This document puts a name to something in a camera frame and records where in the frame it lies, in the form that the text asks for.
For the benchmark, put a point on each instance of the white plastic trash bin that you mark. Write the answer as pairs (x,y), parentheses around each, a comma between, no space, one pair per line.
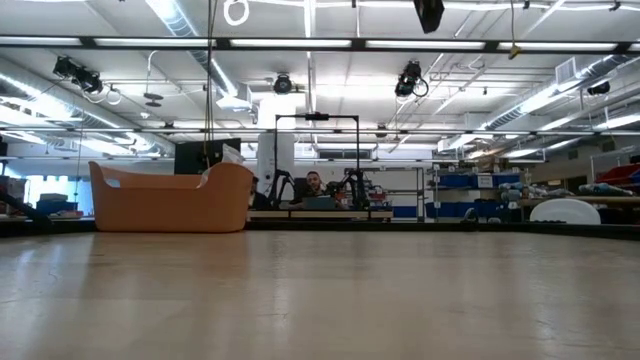
(565,212)

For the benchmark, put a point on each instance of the grey cloth bundle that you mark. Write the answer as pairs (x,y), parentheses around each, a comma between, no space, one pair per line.
(540,191)
(605,189)

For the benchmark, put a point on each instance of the silver spiral air duct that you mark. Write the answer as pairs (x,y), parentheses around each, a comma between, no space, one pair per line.
(175,20)

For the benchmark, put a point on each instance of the black square panel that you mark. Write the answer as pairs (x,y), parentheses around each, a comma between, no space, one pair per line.
(190,157)

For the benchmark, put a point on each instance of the blue crate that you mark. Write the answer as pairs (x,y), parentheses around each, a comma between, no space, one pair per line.
(55,206)

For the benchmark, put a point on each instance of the grey laptop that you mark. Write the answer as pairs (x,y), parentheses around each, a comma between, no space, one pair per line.
(319,202)

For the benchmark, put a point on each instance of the red plastic storage bin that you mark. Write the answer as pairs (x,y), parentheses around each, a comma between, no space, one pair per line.
(620,175)

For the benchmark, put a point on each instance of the wooden workbench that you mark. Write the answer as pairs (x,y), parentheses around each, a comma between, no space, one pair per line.
(615,201)

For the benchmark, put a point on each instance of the white air vent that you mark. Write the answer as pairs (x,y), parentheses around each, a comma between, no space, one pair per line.
(566,71)

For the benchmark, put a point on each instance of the white column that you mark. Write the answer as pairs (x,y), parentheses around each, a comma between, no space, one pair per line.
(267,150)

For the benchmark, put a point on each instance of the black aluminium table frame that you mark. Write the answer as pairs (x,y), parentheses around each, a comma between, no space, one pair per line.
(450,227)

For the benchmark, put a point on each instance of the black ceiling camera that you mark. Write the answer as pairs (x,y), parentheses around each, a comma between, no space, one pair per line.
(283,84)
(407,80)
(80,76)

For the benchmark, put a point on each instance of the orange plastic bin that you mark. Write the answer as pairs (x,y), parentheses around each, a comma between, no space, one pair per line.
(170,205)

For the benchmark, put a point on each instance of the metal shelf rack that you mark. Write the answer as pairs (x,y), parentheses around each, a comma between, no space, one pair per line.
(423,195)

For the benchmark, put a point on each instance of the blue plastic storage bin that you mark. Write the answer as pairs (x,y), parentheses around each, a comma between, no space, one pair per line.
(405,212)
(492,209)
(506,180)
(455,181)
(445,210)

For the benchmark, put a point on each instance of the clear plastic bag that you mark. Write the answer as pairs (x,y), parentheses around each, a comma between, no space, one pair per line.
(230,155)

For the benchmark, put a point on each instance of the background wooden table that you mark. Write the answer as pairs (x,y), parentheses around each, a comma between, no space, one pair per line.
(270,215)

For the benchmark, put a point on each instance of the yellow hanging tag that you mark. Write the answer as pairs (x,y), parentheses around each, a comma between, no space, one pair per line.
(514,51)

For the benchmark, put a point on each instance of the person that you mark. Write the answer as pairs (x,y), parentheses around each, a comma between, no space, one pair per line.
(314,182)

